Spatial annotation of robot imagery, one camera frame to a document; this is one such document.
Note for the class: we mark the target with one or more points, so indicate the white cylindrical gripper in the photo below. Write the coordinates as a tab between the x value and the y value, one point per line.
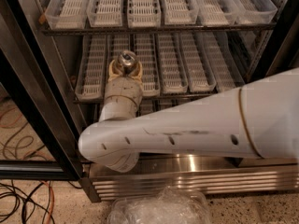
123	87

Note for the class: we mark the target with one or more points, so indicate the silver redbull can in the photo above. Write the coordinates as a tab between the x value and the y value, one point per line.
127	62

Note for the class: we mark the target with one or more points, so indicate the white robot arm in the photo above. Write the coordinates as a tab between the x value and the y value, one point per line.
258	120

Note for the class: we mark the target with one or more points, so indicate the fridge glass door left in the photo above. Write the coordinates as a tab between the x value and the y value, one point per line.
32	72

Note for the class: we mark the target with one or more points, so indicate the fridge glass door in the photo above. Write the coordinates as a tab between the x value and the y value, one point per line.
32	72
283	26

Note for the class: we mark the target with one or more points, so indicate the steel fridge base grille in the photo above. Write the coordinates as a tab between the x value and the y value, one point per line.
190	173

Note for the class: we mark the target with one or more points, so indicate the fridge glass door right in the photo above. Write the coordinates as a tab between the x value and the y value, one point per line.
283	26

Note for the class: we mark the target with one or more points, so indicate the clear plastic bag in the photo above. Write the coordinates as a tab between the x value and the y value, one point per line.
169	206

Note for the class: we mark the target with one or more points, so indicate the middle wire shelf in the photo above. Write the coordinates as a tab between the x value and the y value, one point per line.
187	95

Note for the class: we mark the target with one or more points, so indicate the wire shelf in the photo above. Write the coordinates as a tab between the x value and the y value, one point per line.
156	30
187	95

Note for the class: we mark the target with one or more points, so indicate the top wire shelf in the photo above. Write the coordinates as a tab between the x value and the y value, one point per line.
156	30

